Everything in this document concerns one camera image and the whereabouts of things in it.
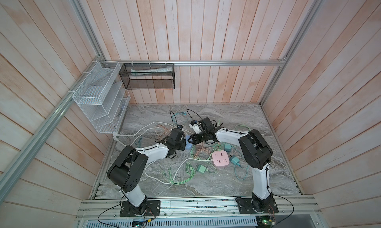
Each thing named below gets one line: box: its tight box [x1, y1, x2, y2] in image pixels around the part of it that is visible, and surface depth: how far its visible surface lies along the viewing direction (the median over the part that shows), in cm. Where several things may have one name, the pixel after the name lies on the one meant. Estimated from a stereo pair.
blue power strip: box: [185, 135, 193, 151], surface depth 95 cm
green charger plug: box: [198, 165, 209, 174], surface depth 87 cm
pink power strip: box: [211, 150, 230, 167], surface depth 90 cm
